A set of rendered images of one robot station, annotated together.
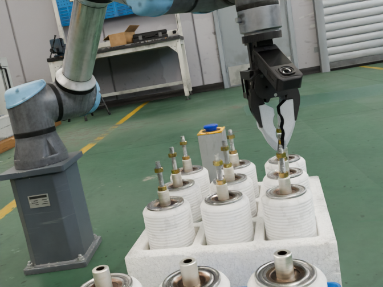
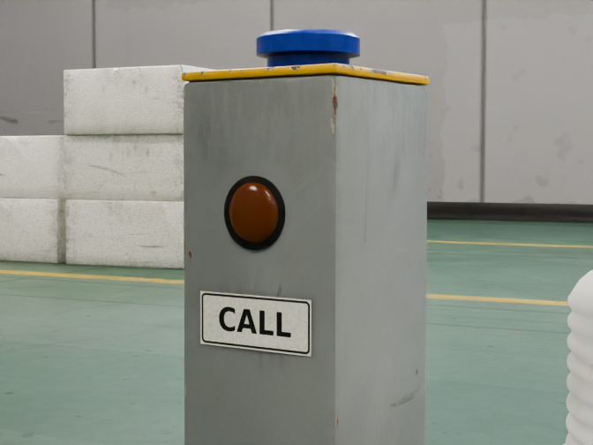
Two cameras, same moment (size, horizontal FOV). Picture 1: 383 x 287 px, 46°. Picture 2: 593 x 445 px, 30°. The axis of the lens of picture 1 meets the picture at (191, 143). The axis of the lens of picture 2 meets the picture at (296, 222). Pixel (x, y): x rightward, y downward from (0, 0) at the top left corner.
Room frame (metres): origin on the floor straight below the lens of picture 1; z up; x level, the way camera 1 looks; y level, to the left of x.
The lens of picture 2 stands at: (1.10, 0.34, 0.28)
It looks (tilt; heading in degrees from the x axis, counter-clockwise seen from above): 3 degrees down; 291
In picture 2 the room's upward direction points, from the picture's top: straight up
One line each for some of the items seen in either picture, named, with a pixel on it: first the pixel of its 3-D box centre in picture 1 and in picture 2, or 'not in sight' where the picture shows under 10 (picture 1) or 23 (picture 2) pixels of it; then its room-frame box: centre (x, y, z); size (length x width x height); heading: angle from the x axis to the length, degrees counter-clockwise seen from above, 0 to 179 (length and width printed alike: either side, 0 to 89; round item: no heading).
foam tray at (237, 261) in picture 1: (240, 247); not in sight; (0.95, -0.07, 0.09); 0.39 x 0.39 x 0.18; 77
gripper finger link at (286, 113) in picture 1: (282, 122); not in sight; (0.83, -0.17, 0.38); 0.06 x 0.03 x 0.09; 9
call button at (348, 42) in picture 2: (211, 128); (308, 60); (1.25, -0.06, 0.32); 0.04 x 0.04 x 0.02
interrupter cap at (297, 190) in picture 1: (285, 192); not in sight; (0.81, -0.16, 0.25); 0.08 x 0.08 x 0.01
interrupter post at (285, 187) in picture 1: (284, 185); not in sight; (0.81, -0.16, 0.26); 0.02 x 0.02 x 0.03
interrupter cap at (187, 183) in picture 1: (178, 185); not in sight; (0.98, 0.05, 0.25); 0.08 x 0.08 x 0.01
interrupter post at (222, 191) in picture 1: (222, 191); not in sight; (0.84, -0.04, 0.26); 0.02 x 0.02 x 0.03
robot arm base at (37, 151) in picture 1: (38, 146); not in sight; (1.29, 0.44, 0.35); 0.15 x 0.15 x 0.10
